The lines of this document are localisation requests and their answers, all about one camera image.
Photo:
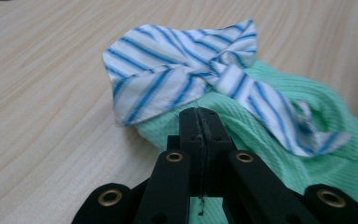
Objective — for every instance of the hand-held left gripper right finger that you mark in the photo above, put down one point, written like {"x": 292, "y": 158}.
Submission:
{"x": 214, "y": 133}

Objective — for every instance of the green baby hat striped bow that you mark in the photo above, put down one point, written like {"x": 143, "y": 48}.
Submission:
{"x": 292, "y": 102}

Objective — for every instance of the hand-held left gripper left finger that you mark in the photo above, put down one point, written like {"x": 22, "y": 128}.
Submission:
{"x": 191, "y": 133}

